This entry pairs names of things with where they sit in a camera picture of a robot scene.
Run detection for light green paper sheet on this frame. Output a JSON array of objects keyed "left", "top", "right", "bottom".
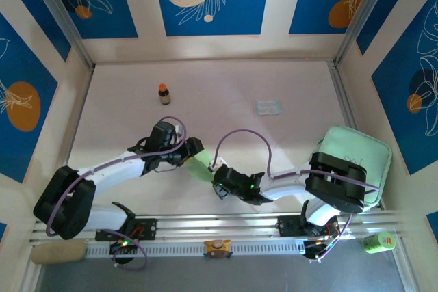
[{"left": 184, "top": 148, "right": 215, "bottom": 185}]

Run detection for brown bottle with orange cap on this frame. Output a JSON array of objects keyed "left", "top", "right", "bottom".
[{"left": 157, "top": 83, "right": 172, "bottom": 106}]

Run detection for clear plastic packet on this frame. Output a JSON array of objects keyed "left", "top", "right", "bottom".
[{"left": 252, "top": 99, "right": 282, "bottom": 118}]

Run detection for mint green zip pouch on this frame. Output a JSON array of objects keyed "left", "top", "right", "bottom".
[{"left": 309, "top": 125, "right": 394, "bottom": 213}]

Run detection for beige sponge block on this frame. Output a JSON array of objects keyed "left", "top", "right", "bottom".
[{"left": 30, "top": 240, "right": 87, "bottom": 265}]

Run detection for green tape roll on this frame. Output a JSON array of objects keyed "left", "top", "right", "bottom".
[{"left": 361, "top": 231, "right": 398, "bottom": 254}]

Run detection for aluminium mounting rail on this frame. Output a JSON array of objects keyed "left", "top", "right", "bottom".
[{"left": 29, "top": 209, "right": 408, "bottom": 247}]

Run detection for white slotted cable duct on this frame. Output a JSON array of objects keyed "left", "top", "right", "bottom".
[{"left": 83, "top": 239, "right": 309, "bottom": 259}]

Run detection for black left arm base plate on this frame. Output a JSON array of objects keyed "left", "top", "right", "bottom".
[{"left": 94, "top": 218, "right": 158, "bottom": 241}]

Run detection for aluminium frame post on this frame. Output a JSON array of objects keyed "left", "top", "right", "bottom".
[
  {"left": 333, "top": 0, "right": 401, "bottom": 67},
  {"left": 25, "top": 0, "right": 96, "bottom": 69}
]

